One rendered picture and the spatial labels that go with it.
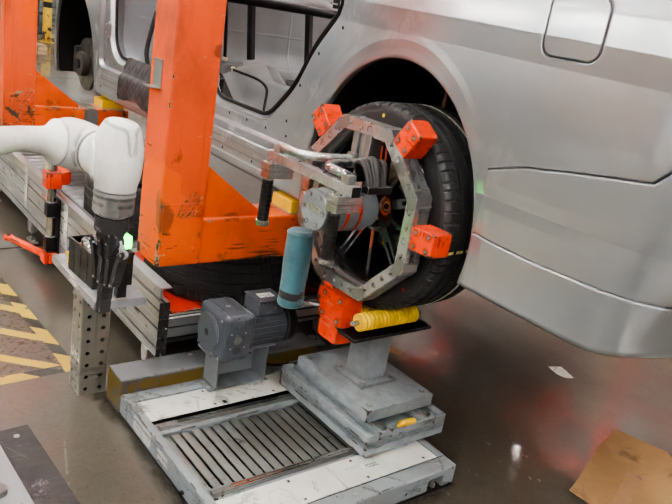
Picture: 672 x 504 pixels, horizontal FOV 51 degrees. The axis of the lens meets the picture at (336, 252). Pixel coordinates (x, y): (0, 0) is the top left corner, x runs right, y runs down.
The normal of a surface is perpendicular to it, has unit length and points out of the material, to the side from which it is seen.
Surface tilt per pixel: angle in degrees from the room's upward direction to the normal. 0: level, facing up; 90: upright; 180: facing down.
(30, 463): 0
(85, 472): 0
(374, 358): 90
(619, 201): 90
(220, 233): 90
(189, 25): 90
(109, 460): 0
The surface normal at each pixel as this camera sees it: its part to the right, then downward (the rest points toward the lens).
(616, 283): -0.62, 0.18
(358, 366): -0.78, 0.07
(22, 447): 0.16, -0.93
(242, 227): 0.60, 0.35
